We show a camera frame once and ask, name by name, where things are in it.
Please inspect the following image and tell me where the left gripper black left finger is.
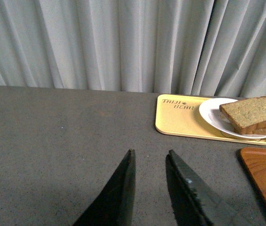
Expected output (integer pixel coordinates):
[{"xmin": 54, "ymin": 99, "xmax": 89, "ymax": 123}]
[{"xmin": 74, "ymin": 149, "xmax": 136, "ymax": 226}]

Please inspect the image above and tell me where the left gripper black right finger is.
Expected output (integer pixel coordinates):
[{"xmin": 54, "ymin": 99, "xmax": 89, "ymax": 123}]
[{"xmin": 165, "ymin": 150, "xmax": 254, "ymax": 226}]

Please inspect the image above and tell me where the white round plate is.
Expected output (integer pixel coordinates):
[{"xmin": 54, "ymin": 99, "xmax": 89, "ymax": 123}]
[{"xmin": 199, "ymin": 98, "xmax": 266, "ymax": 141}]

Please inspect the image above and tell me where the yellow bear tray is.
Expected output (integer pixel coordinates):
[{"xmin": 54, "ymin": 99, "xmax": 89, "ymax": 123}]
[{"xmin": 155, "ymin": 94, "xmax": 266, "ymax": 145}]

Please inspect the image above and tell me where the grey curtain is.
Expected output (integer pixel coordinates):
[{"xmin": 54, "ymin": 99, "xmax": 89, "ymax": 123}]
[{"xmin": 0, "ymin": 0, "xmax": 266, "ymax": 97}]

